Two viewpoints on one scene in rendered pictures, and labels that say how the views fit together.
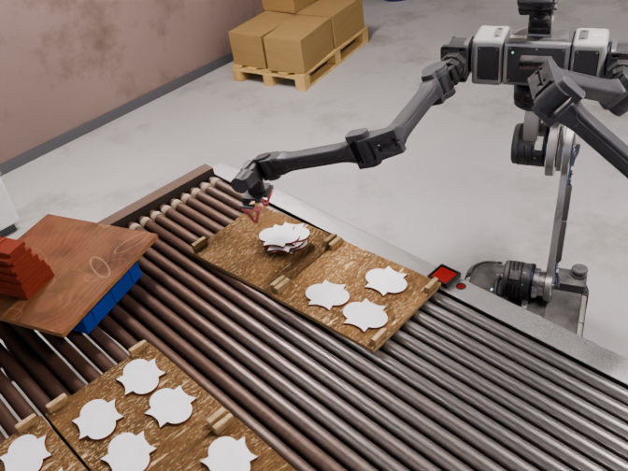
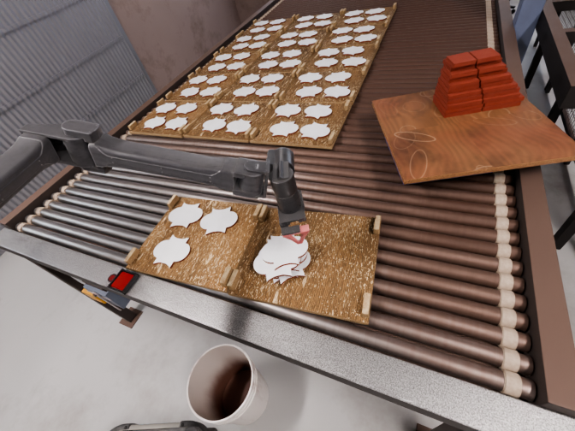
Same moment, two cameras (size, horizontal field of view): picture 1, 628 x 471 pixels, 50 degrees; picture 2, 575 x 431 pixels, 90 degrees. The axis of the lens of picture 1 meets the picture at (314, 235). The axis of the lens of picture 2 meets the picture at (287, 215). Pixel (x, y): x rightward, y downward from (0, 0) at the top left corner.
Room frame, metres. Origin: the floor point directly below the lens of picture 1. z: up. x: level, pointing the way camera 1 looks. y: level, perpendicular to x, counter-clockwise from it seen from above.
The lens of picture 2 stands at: (2.37, 0.01, 1.69)
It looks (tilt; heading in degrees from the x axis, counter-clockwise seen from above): 47 degrees down; 164
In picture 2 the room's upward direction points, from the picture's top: 17 degrees counter-clockwise
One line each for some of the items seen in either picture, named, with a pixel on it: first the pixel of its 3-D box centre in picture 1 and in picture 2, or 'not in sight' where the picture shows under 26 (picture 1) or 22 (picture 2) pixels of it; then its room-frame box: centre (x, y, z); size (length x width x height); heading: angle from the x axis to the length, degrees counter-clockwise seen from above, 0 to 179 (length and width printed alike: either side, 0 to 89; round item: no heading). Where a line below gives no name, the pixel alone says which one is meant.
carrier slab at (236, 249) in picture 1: (264, 246); (307, 255); (1.89, 0.18, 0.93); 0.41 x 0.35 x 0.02; 44
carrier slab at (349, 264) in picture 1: (356, 291); (198, 237); (1.59, -0.11, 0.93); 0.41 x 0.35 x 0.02; 43
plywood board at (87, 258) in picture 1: (54, 268); (458, 124); (1.80, 0.87, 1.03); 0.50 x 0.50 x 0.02; 62
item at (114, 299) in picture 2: not in sight; (112, 289); (1.45, -0.53, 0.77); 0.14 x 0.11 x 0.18; 39
